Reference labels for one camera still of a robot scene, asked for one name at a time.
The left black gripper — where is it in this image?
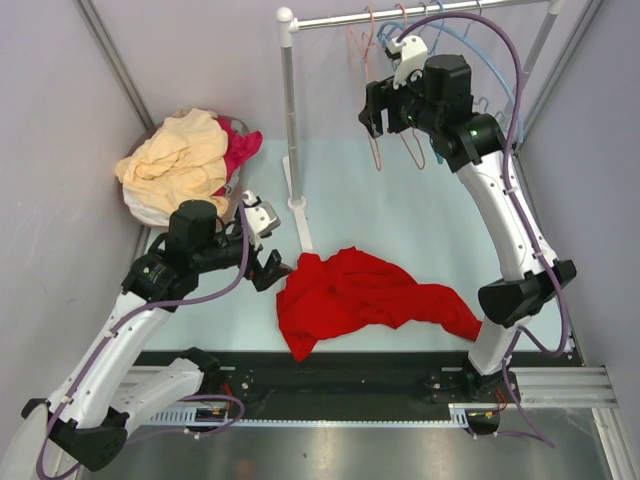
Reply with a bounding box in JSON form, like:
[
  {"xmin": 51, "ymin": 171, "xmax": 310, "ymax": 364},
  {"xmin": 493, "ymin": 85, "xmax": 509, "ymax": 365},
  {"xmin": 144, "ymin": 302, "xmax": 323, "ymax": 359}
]
[{"xmin": 193, "ymin": 222, "xmax": 291, "ymax": 289}]

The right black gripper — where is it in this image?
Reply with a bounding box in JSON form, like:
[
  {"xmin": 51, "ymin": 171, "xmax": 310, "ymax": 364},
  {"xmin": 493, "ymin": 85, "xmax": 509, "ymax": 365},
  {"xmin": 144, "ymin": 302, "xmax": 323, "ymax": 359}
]
[{"xmin": 358, "ymin": 62, "xmax": 441, "ymax": 139}]

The red t shirt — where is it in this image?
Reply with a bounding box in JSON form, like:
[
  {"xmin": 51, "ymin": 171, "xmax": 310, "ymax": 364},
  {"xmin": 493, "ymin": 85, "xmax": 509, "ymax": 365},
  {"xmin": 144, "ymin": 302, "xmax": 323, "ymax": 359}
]
[{"xmin": 276, "ymin": 247, "xmax": 482, "ymax": 363}]

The pink wire hanger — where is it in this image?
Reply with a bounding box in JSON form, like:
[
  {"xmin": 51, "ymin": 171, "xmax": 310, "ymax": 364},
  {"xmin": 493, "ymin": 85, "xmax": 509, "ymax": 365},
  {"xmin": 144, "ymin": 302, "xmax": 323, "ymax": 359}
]
[
  {"xmin": 394, "ymin": 3, "xmax": 429, "ymax": 170},
  {"xmin": 346, "ymin": 6, "xmax": 385, "ymax": 172}
]

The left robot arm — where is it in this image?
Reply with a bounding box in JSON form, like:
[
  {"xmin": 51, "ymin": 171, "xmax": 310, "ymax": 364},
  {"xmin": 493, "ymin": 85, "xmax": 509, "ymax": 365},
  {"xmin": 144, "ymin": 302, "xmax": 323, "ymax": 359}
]
[{"xmin": 22, "ymin": 191, "xmax": 291, "ymax": 479}]

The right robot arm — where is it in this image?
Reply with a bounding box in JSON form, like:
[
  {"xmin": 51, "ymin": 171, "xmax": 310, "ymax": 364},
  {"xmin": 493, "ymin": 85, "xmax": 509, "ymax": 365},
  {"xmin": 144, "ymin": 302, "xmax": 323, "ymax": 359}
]
[{"xmin": 358, "ymin": 55, "xmax": 577, "ymax": 401}]

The dark blue wavy hanger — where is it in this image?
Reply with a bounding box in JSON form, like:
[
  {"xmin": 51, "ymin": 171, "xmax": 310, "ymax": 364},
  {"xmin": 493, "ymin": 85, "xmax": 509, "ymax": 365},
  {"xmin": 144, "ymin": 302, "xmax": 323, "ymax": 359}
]
[{"xmin": 414, "ymin": 3, "xmax": 512, "ymax": 126}]

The teal plastic hanger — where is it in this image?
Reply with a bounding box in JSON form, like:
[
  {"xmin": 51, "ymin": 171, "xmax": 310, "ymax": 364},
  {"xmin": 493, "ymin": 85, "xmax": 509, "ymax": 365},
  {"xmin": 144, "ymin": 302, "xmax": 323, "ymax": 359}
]
[{"xmin": 376, "ymin": 19, "xmax": 426, "ymax": 170}]

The light blue plastic hanger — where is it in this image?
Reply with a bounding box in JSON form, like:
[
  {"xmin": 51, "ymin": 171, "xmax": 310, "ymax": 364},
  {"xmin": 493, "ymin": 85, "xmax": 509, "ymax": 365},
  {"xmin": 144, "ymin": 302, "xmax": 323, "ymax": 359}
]
[{"xmin": 428, "ymin": 20, "xmax": 524, "ymax": 147}]

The magenta pink garment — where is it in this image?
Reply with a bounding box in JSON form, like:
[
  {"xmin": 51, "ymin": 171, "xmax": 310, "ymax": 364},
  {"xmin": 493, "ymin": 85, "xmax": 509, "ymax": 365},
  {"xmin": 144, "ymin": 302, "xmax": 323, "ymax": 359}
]
[{"xmin": 214, "ymin": 117, "xmax": 264, "ymax": 196}]

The silver white clothes rack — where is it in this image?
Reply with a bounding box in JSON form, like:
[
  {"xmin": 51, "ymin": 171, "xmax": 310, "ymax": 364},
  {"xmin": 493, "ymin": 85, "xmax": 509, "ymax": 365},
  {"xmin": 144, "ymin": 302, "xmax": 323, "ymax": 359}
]
[{"xmin": 276, "ymin": 1, "xmax": 564, "ymax": 253}]

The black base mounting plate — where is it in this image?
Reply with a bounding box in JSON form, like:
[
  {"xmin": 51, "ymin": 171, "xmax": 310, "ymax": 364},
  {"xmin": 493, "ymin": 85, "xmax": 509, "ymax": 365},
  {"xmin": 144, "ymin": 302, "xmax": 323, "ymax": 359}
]
[{"xmin": 134, "ymin": 349, "xmax": 584, "ymax": 422}]

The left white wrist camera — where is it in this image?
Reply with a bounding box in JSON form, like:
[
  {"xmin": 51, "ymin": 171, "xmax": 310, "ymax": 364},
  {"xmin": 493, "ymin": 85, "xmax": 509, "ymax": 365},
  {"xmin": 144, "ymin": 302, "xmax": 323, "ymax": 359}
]
[{"xmin": 242, "ymin": 190, "xmax": 281, "ymax": 250}]

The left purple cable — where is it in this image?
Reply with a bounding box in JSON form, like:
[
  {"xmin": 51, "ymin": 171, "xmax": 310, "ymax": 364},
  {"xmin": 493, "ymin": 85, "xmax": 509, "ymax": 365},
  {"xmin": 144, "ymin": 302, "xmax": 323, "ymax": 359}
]
[{"xmin": 37, "ymin": 202, "xmax": 252, "ymax": 479}]

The purple cable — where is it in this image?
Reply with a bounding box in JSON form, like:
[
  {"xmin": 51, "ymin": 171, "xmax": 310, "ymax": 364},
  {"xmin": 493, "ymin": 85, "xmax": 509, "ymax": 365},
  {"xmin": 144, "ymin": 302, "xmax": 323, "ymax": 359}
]
[
  {"xmin": 397, "ymin": 12, "xmax": 574, "ymax": 361},
  {"xmin": 37, "ymin": 202, "xmax": 252, "ymax": 479}
]

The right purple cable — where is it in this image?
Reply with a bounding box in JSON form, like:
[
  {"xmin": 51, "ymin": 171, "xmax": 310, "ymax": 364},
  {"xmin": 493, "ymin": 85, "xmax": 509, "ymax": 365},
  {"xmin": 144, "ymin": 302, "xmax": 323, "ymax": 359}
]
[{"xmin": 397, "ymin": 12, "xmax": 574, "ymax": 361}]

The white slotted cable duct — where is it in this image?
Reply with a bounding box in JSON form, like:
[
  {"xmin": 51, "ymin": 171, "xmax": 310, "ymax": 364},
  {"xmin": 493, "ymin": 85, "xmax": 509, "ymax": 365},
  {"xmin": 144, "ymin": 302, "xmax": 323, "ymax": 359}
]
[{"xmin": 143, "ymin": 404, "xmax": 498, "ymax": 430}]

